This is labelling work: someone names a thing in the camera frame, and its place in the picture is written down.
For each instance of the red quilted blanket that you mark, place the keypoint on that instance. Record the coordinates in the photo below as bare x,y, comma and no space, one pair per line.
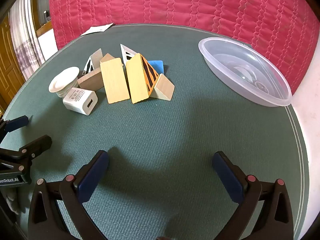
175,2

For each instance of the brown wooden block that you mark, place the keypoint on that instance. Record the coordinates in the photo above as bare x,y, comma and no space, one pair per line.
91,80

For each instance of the tan wooden block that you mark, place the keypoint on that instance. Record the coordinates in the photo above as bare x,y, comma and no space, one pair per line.
108,57

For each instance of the small light wooden wedge block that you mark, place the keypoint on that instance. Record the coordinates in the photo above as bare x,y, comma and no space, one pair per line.
164,88

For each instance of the blue wedge block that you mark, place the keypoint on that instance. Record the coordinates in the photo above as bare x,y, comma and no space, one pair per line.
157,66

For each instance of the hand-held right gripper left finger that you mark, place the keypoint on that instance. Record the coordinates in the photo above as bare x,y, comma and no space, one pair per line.
93,177

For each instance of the white black-patterned wedge block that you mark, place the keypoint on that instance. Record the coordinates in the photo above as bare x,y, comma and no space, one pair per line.
96,57
125,51

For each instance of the dark bottle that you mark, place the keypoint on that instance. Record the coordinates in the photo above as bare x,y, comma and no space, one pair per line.
46,16

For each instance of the wooden door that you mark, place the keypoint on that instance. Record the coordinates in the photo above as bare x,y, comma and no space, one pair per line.
7,67

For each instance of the green mat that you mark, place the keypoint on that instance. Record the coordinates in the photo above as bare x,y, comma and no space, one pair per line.
160,130

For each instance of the clear plastic bowl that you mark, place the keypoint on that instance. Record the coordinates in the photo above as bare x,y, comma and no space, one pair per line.
225,55

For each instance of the white round spool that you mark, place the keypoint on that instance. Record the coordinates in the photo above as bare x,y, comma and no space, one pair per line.
63,80

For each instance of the orange black-striped wedge block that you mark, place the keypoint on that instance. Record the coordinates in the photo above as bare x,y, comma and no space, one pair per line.
140,80

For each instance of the white charger adapter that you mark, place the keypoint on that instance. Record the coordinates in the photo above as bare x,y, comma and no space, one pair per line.
80,101

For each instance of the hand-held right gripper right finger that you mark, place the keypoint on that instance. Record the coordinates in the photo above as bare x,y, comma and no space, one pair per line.
228,177

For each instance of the white paper sheet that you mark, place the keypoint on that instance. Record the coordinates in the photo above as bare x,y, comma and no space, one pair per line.
97,29

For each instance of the large light wooden wedge block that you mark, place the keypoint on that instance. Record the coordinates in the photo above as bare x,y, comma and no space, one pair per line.
115,82

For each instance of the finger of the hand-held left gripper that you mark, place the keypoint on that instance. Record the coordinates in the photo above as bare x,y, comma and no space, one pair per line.
17,123
37,143

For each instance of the patterned white curtain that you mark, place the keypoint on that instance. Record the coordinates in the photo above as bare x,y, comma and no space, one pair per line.
25,45

